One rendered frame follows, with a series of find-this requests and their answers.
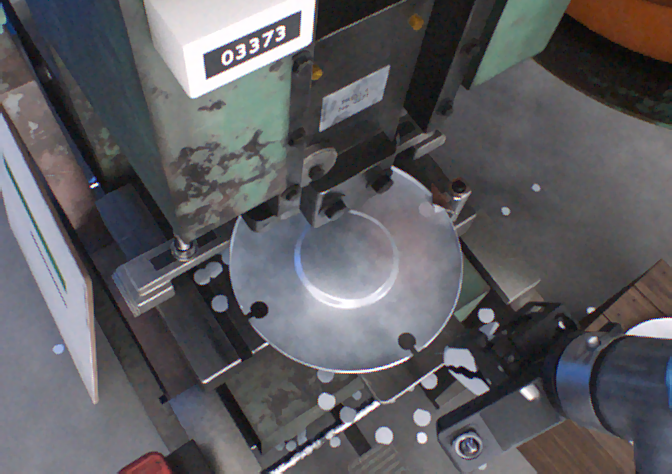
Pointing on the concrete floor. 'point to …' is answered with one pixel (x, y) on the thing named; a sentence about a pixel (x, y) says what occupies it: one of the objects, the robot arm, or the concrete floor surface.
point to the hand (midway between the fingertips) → (448, 364)
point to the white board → (49, 252)
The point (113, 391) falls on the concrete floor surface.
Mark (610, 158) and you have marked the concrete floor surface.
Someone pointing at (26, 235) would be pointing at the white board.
